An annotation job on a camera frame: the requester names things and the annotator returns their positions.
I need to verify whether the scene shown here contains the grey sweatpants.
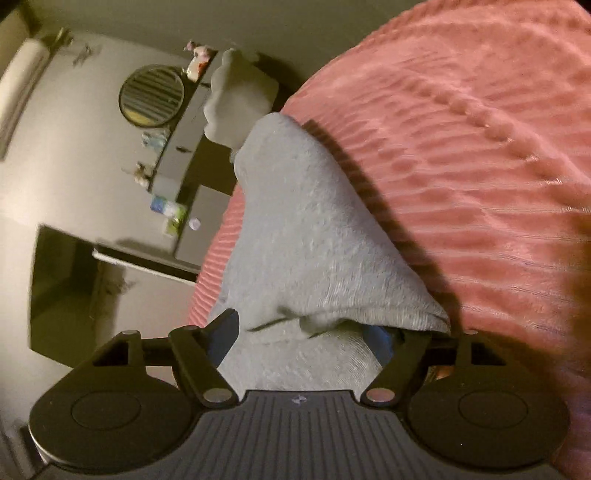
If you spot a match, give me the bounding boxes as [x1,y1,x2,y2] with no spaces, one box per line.
[213,113,450,394]

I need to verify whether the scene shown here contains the black television screen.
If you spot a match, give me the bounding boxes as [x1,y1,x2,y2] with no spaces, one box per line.
[29,225,100,368]

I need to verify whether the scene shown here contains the pink ribbed bedspread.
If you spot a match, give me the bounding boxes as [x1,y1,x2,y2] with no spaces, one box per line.
[190,1,590,479]

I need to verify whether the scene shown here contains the round black mirror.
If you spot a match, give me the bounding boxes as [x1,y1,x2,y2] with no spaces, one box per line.
[118,65,185,128]

